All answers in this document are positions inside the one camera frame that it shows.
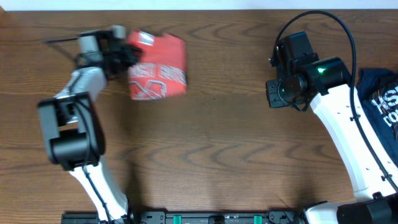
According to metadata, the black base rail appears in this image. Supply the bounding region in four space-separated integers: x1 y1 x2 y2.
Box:
60 210 308 224

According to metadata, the red t-shirt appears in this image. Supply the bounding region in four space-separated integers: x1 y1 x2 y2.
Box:
128 30 187 101

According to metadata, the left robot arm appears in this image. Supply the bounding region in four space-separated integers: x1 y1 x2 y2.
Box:
38 26 142 223

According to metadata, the navy blue t-shirt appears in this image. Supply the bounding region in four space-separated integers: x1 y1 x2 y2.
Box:
357 68 397 164

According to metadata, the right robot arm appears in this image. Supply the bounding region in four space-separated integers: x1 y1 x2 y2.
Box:
266 54 397 223

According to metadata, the right black cable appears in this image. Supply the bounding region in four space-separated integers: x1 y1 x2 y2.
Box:
272 10 398 192

